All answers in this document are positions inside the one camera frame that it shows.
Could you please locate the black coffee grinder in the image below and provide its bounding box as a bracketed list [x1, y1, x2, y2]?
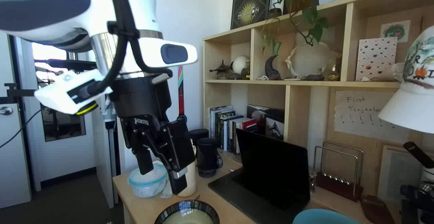
[196, 137, 223, 178]

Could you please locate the black cable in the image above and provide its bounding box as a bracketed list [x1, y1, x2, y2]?
[0, 108, 44, 149]

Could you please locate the dark rimmed ceramic bowl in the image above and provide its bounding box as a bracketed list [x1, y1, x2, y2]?
[154, 199, 220, 224]

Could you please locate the cream white bottle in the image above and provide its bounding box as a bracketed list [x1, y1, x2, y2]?
[176, 139, 197, 198]

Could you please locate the clear container with blue lid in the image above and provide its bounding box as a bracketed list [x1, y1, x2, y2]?
[127, 162, 169, 199]

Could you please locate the white dotted card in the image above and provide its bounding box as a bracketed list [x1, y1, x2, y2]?
[355, 37, 398, 82]

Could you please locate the handwritten paper note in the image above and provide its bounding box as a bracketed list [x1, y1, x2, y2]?
[333, 90, 411, 144]

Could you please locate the newton's cradle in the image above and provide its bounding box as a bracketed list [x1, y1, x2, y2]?
[313, 141, 364, 203]

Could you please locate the brown wooden block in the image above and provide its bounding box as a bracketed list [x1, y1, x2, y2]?
[360, 195, 396, 224]

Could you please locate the green round sticker card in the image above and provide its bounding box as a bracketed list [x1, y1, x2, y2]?
[380, 20, 411, 43]

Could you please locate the black laptop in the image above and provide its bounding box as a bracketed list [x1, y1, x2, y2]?
[208, 128, 311, 224]

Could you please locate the shark figurine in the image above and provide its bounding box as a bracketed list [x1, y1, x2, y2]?
[209, 60, 235, 80]

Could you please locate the microscope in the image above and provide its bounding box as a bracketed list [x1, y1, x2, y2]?
[399, 141, 434, 224]

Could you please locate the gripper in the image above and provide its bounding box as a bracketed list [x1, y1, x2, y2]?
[109, 76, 197, 196]

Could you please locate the white door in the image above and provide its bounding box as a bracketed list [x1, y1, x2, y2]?
[0, 31, 33, 209]

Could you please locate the blue plate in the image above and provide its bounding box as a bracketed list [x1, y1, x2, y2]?
[292, 208, 362, 224]

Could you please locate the small glass bottle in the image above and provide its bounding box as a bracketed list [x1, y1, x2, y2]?
[327, 64, 341, 82]

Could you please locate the black curved horn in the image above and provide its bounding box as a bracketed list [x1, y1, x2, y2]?
[264, 55, 282, 81]

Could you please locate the light wooden shelf unit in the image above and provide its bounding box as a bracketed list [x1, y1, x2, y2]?
[202, 0, 434, 224]

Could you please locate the row of books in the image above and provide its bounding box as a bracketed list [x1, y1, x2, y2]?
[208, 105, 259, 155]

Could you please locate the white egg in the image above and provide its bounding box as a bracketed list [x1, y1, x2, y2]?
[232, 55, 251, 76]

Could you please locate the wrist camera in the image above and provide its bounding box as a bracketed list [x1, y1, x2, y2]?
[34, 69, 113, 116]

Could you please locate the potted trailing plant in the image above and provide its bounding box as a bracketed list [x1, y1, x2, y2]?
[260, 0, 332, 81]

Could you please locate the dark photo book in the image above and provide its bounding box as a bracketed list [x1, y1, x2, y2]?
[246, 104, 285, 142]

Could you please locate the red lanyard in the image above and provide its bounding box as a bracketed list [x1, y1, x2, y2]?
[177, 65, 185, 117]

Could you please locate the white painted bucket hat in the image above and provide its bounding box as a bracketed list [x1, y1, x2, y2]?
[378, 25, 434, 135]

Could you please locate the black cylinder canister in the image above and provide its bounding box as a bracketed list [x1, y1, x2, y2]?
[189, 128, 210, 147]

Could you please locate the framed black and gold poster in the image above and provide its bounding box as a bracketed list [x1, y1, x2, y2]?
[230, 0, 272, 30]

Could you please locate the animal jaw bone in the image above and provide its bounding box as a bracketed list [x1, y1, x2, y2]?
[284, 42, 343, 81]

